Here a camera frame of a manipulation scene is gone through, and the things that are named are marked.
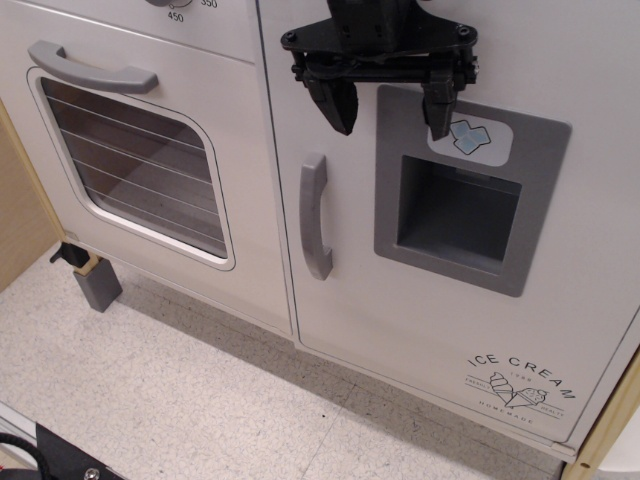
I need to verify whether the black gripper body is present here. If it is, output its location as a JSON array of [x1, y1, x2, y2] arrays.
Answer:
[[281, 1, 479, 92]]

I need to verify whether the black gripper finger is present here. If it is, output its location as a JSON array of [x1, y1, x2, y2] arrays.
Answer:
[[422, 69, 457, 141], [304, 77, 358, 135]]

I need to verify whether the white toy fridge door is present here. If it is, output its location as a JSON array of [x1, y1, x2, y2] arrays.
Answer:
[[256, 1, 639, 456]]

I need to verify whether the grey ice dispenser recess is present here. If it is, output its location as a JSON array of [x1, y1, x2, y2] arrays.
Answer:
[[374, 85, 572, 297]]

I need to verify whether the white toy kitchen cabinet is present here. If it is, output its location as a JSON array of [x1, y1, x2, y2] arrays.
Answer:
[[19, 0, 254, 62]]

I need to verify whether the white toy oven door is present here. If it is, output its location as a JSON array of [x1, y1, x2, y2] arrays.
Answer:
[[0, 14, 294, 336]]

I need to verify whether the grey oven dial knob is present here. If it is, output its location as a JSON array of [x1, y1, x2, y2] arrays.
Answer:
[[146, 0, 193, 8]]

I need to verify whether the grey kitchen leg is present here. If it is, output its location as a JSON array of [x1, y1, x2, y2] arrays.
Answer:
[[74, 259, 123, 313]]

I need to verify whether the black clamp on leg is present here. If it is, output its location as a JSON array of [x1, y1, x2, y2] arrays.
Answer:
[[49, 242, 90, 268]]

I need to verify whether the wooden panel left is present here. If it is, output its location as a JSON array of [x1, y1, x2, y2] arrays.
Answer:
[[1, 107, 63, 290]]

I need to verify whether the grey fridge door handle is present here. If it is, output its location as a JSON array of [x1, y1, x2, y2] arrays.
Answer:
[[299, 153, 333, 281]]

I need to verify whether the grey oven door handle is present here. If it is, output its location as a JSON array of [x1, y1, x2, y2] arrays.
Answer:
[[28, 40, 159, 94]]

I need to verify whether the light wooden side post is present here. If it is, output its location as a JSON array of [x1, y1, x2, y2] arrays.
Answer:
[[562, 299, 640, 480]]

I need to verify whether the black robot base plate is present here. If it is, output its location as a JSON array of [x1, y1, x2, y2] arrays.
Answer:
[[35, 423, 124, 480]]

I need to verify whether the aluminium rail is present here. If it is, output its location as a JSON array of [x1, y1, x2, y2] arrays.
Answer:
[[0, 402, 37, 470]]

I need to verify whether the black cable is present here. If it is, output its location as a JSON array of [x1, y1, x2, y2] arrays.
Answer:
[[0, 432, 56, 480]]

